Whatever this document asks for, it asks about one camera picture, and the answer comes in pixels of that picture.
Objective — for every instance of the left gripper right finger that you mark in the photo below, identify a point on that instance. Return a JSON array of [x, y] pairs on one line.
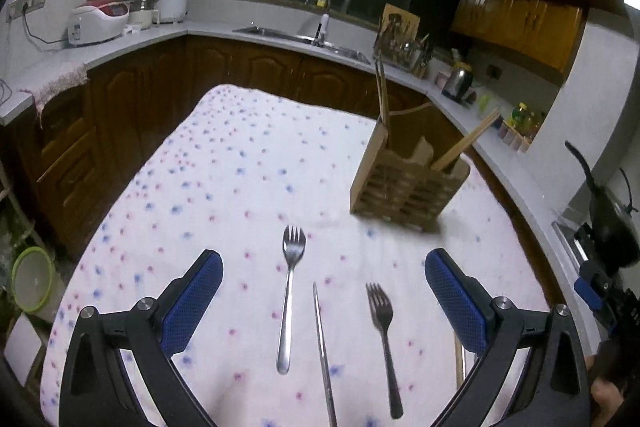
[[553, 387]]

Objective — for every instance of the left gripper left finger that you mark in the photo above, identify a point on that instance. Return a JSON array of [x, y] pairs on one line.
[[96, 389]]

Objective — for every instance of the metal chopstick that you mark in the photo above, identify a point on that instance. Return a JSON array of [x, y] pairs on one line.
[[324, 363]]

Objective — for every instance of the dish rack with utensils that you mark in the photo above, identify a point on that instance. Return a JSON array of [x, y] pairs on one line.
[[397, 42]]

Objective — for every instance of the person right hand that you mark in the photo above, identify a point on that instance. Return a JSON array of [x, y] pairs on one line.
[[612, 409]]

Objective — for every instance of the black pan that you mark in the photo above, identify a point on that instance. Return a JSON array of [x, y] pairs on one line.
[[611, 230]]

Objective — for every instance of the wooden chopstick at right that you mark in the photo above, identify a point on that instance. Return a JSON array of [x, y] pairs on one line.
[[460, 362]]

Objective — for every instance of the green rimmed basin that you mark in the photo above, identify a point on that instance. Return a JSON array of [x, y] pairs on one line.
[[33, 281]]

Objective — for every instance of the oil bottles on counter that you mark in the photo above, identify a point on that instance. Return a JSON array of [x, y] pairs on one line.
[[519, 130]]

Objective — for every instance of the dark steel fork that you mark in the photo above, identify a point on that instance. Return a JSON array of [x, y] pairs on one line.
[[382, 315]]

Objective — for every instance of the chopstick in holder right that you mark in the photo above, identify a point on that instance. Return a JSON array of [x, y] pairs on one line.
[[443, 163]]

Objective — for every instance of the wooden utensil holder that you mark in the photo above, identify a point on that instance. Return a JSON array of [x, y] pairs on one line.
[[395, 180]]

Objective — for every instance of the white dotted table cloth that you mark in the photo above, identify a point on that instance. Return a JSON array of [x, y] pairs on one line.
[[240, 169]]

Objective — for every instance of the steel spork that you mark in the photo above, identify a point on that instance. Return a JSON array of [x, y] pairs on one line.
[[293, 245]]

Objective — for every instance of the steel electric kettle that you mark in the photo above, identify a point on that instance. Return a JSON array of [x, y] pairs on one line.
[[460, 79]]

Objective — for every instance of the steel sink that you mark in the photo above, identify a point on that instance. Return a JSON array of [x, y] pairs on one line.
[[309, 41]]

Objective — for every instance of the white red rice cooker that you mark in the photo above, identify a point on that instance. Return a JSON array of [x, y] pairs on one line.
[[96, 22]]

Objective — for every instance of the white pot cooker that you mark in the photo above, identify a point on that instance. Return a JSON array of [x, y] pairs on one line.
[[170, 11]]

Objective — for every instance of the wall power socket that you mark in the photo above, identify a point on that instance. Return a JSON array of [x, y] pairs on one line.
[[18, 8]]

